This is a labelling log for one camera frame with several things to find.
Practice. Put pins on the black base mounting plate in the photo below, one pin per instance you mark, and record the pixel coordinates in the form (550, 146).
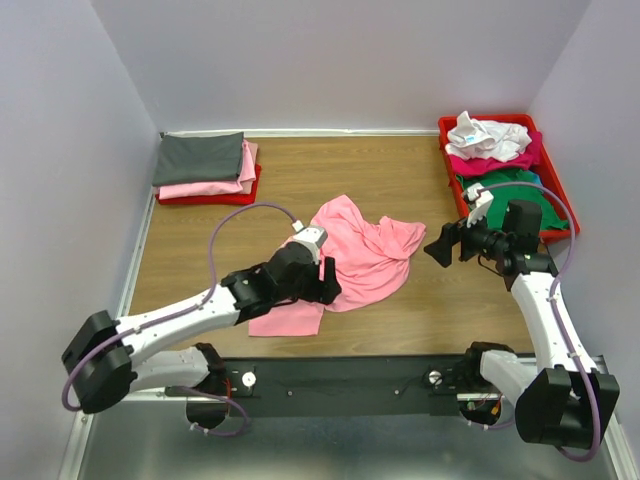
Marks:
(350, 386)

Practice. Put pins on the green t shirt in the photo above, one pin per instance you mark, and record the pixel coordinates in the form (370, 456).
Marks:
(550, 219)

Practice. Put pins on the blue t shirt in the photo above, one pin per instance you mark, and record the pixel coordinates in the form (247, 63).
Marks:
(534, 178)

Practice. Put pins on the white t shirt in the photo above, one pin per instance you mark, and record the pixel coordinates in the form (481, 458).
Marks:
(486, 139)

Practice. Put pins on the folded grey t shirt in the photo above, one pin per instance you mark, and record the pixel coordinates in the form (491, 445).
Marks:
(198, 159)

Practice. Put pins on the folded red t shirt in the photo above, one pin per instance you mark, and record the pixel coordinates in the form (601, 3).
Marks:
(238, 199)

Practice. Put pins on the red plastic bin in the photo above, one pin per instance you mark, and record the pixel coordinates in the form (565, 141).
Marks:
(545, 169)

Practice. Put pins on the folded pink t shirt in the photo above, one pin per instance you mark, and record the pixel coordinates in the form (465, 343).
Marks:
(242, 185)

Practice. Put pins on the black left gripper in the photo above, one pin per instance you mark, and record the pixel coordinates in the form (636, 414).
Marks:
(324, 282)

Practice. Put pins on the light pink t shirt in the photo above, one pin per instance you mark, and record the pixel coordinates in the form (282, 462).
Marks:
(372, 262)

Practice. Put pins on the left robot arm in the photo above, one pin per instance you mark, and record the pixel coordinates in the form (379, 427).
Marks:
(104, 358)

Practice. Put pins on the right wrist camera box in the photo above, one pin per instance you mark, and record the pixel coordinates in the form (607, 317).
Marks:
(479, 199)

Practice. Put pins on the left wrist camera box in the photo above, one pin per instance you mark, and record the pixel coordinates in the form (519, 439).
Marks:
(312, 237)

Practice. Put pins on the aluminium frame rail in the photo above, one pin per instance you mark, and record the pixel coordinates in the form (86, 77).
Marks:
(393, 173)

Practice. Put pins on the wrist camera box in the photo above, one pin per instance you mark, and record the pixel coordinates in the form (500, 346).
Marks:
(479, 199)
(312, 237)

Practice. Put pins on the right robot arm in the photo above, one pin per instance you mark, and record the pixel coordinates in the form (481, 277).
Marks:
(567, 402)

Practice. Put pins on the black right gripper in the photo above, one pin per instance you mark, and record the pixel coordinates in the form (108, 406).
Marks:
(465, 241)

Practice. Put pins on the magenta t shirt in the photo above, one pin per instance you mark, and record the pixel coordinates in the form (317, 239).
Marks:
(474, 167)

